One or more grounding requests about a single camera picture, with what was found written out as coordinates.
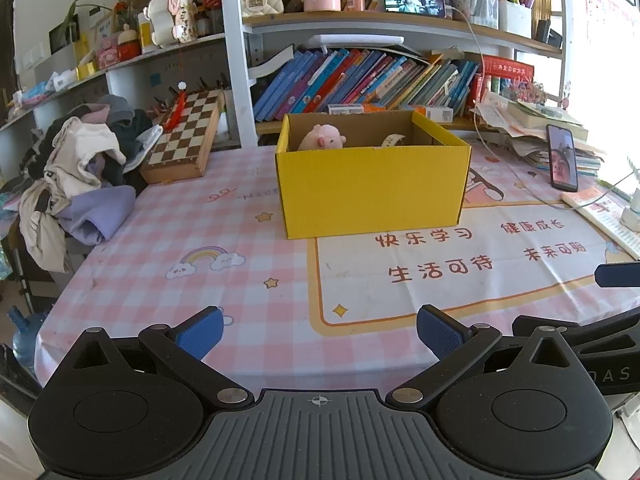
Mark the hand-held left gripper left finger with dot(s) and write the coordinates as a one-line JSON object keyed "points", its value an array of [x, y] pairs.
{"points": [[200, 332]]}

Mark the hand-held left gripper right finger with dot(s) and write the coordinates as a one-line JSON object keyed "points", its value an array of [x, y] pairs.
{"points": [[440, 332]]}

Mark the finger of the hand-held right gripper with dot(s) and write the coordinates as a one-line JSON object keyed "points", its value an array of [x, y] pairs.
{"points": [[610, 327], [620, 275]]}

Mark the yellow cardboard box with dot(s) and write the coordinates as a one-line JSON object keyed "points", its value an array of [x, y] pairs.
{"points": [[370, 190]]}

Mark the cream wristwatch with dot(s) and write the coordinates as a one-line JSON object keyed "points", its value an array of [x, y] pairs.
{"points": [[392, 140]]}

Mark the pink plush pig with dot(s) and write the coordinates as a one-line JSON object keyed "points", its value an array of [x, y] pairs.
{"points": [[322, 137]]}

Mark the white power strip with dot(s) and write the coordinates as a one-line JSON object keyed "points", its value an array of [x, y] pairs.
{"points": [[630, 220]]}

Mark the orange and white booklet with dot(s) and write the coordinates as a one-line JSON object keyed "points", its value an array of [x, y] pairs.
{"points": [[600, 212]]}

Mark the white plug-in charger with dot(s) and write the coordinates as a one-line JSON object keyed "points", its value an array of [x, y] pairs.
{"points": [[634, 202]]}

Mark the pink checked tablecloth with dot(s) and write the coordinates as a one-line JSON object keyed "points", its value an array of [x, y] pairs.
{"points": [[200, 220]]}

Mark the black standing smartphone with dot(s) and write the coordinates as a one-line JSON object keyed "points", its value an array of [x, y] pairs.
{"points": [[562, 160]]}

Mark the blue water bottle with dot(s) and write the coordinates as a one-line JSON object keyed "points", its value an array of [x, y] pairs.
{"points": [[27, 342]]}

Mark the stack of papers and books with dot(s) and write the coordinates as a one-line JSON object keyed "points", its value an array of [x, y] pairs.
{"points": [[510, 125]]}

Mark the wooden chessboard box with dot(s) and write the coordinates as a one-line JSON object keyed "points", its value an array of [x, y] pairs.
{"points": [[185, 135]]}

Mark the pile of clothes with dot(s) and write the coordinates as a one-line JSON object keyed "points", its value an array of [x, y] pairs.
{"points": [[80, 160]]}

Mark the orange and white medicine box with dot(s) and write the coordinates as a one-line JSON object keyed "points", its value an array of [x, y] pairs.
{"points": [[432, 114]]}

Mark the red tassel ornament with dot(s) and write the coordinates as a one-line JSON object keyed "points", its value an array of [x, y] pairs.
{"points": [[177, 110]]}

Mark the white flat box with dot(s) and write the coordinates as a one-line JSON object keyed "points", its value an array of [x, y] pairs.
{"points": [[350, 109]]}

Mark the black speaker box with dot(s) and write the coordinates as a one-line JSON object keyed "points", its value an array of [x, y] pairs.
{"points": [[547, 34]]}

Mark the white bookshelf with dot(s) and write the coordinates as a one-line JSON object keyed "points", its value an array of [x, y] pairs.
{"points": [[235, 75]]}

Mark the row of colourful books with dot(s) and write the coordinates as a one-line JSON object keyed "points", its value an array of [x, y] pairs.
{"points": [[360, 80]]}

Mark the white pen holder box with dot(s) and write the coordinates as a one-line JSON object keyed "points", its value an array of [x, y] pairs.
{"points": [[515, 19]]}

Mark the red jar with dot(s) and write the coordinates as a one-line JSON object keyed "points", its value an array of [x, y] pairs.
{"points": [[129, 46]]}

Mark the clear pen holders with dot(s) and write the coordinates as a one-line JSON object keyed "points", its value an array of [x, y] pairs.
{"points": [[472, 5]]}

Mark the white plush figure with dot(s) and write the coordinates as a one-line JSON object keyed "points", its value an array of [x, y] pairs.
{"points": [[170, 15]]}

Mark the smartphone showing video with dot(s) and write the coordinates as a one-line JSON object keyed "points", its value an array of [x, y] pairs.
{"points": [[415, 2]]}

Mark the alphabet wall poster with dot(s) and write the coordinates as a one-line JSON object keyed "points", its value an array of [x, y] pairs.
{"points": [[612, 25]]}

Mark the curved wooden wall shelf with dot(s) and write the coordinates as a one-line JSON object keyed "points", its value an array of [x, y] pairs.
{"points": [[125, 67]]}

